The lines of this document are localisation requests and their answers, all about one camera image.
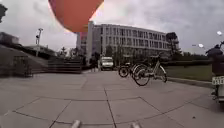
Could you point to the white vehicle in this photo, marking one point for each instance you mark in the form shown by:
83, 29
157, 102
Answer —
106, 63

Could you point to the dark bicycle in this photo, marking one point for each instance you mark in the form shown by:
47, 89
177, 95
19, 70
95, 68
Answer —
123, 71

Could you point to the pale multi-storey building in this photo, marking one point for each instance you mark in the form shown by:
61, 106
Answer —
133, 40

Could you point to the white bicycle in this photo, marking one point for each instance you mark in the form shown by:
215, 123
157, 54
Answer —
142, 76

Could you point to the grey paved plaza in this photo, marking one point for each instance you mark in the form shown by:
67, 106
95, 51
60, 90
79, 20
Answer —
100, 96

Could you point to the dark outdoor steps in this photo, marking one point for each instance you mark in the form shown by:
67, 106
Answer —
65, 66

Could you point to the large orange round object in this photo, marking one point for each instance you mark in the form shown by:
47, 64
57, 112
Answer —
75, 13

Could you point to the tall tree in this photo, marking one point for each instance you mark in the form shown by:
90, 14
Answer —
172, 41

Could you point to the dark hedge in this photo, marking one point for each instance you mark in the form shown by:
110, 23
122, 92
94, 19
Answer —
186, 61

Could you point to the lamp pole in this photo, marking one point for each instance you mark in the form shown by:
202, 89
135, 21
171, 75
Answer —
38, 40

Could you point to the grass lawn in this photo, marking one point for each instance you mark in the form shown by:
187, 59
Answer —
190, 71

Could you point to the grey kerb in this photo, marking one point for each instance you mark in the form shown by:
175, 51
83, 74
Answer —
190, 82

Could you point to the motor scooter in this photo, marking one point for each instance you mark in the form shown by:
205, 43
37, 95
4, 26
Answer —
218, 63

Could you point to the dark building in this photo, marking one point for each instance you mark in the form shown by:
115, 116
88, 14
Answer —
8, 38

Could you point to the sloped dark wall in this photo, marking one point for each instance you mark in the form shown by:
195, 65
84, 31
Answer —
20, 61

